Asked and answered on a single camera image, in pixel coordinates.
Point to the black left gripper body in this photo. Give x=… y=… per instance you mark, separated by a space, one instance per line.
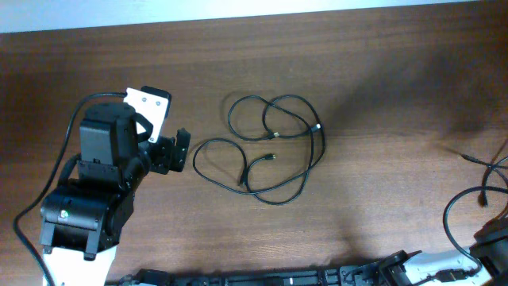
x=162 y=159

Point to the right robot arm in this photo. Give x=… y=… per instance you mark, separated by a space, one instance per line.
x=452 y=267

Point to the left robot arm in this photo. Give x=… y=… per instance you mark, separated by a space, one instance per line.
x=120 y=144

